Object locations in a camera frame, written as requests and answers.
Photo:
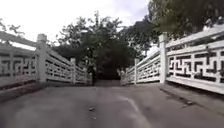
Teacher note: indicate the group of dark trees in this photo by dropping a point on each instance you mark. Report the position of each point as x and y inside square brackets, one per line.
[100, 50]

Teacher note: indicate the white stone lattice railing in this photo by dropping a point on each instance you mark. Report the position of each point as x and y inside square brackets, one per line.
[163, 56]
[41, 60]

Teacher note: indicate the leafy tree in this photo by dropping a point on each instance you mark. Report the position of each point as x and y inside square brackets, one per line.
[183, 15]

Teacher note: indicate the grey paved path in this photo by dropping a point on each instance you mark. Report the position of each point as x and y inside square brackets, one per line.
[110, 105]

